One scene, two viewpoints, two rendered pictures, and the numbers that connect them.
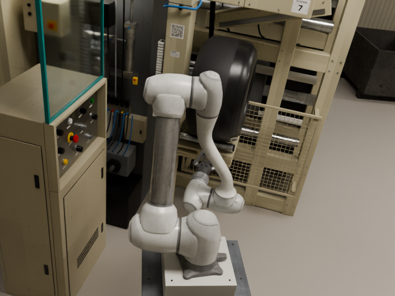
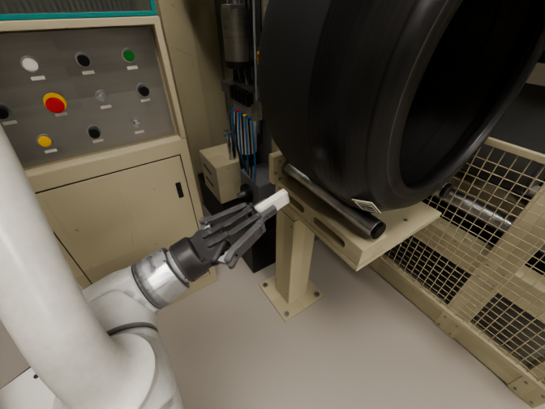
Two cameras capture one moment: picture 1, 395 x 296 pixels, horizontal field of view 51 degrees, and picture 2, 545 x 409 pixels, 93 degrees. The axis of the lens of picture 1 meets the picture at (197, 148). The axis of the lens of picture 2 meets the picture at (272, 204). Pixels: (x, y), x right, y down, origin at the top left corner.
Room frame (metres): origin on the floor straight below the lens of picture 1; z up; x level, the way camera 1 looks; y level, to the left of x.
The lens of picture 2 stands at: (1.65, -0.36, 1.31)
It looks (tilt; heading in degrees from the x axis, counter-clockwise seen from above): 39 degrees down; 48
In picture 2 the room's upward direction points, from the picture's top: straight up
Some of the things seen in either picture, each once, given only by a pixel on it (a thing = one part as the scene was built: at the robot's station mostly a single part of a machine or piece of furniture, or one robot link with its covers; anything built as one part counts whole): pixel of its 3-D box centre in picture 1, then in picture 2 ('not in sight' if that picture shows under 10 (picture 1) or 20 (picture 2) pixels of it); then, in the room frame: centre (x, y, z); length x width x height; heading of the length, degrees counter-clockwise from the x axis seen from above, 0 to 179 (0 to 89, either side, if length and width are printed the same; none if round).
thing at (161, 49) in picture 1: (159, 80); not in sight; (2.28, 0.28, 1.19); 0.05 x 0.04 x 0.48; 171
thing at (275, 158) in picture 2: (183, 124); (320, 152); (2.31, 0.11, 0.90); 0.40 x 0.03 x 0.10; 171
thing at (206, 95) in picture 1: (207, 92); not in sight; (1.59, -0.01, 1.48); 0.14 x 0.13 x 0.18; 95
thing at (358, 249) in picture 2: (204, 150); (322, 211); (2.14, -0.04, 0.83); 0.36 x 0.09 x 0.06; 81
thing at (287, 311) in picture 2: not in sight; (290, 289); (2.30, 0.19, 0.01); 0.27 x 0.27 x 0.02; 81
